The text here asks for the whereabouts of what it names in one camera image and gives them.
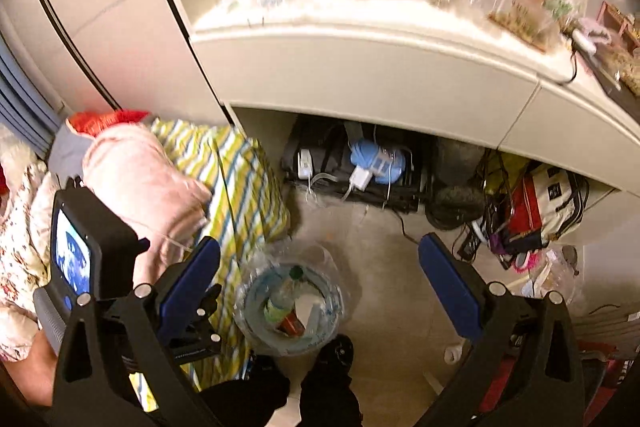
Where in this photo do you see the clear plastic water bottle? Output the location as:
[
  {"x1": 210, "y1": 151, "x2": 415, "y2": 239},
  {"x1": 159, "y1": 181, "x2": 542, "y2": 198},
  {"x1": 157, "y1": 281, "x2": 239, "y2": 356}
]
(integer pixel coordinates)
[{"x1": 262, "y1": 265, "x2": 304, "y2": 327}]

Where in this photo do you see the plastic bag with green print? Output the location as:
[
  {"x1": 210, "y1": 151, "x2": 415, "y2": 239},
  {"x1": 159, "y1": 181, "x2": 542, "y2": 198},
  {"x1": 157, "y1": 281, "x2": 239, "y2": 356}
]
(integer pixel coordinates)
[{"x1": 479, "y1": 0, "x2": 591, "y2": 54}]

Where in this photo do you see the round trash bin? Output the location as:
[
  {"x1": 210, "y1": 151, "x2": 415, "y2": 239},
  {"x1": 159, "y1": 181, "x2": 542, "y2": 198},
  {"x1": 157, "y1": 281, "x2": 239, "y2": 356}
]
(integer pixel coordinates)
[{"x1": 234, "y1": 239, "x2": 350, "y2": 357}]

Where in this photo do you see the pink pillow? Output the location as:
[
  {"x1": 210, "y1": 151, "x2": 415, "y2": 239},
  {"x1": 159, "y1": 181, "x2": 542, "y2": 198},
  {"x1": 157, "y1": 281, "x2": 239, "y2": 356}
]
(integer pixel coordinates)
[{"x1": 82, "y1": 124, "x2": 212, "y2": 285}]

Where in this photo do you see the red orange cushion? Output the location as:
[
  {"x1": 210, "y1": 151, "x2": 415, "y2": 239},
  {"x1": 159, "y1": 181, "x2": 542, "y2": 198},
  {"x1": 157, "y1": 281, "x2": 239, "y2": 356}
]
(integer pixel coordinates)
[{"x1": 66, "y1": 109, "x2": 150, "y2": 138}]

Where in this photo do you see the striped yellow blue bedsheet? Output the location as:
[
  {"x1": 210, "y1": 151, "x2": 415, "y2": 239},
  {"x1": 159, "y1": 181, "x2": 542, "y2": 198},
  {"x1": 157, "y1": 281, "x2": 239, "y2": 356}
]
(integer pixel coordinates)
[{"x1": 131, "y1": 118, "x2": 290, "y2": 390}]

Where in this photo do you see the white and red bag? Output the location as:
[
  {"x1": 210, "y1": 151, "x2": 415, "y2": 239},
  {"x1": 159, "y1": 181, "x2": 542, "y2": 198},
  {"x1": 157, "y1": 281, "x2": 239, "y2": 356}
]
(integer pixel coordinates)
[{"x1": 499, "y1": 165, "x2": 590, "y2": 255}]

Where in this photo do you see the blue cloth bundle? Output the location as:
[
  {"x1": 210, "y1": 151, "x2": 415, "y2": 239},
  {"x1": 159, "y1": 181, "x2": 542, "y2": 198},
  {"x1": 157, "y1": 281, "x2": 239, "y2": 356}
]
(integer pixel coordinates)
[{"x1": 349, "y1": 139, "x2": 407, "y2": 184}]

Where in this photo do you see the white charger adapter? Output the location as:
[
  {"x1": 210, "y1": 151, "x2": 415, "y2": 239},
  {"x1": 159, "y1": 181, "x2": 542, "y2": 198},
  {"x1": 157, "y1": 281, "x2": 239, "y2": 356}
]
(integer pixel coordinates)
[{"x1": 349, "y1": 166, "x2": 373, "y2": 192}]

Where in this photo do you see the bag of nuts snack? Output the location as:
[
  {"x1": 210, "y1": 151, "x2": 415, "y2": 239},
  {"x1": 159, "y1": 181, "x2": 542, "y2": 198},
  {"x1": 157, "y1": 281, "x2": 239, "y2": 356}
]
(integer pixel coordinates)
[{"x1": 597, "y1": 44, "x2": 640, "y2": 98}]

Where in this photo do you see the pink desk organizer rack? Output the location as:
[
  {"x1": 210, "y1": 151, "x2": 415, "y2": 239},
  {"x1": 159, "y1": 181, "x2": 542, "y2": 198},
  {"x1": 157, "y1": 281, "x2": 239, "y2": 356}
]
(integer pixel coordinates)
[{"x1": 597, "y1": 1, "x2": 639, "y2": 54}]

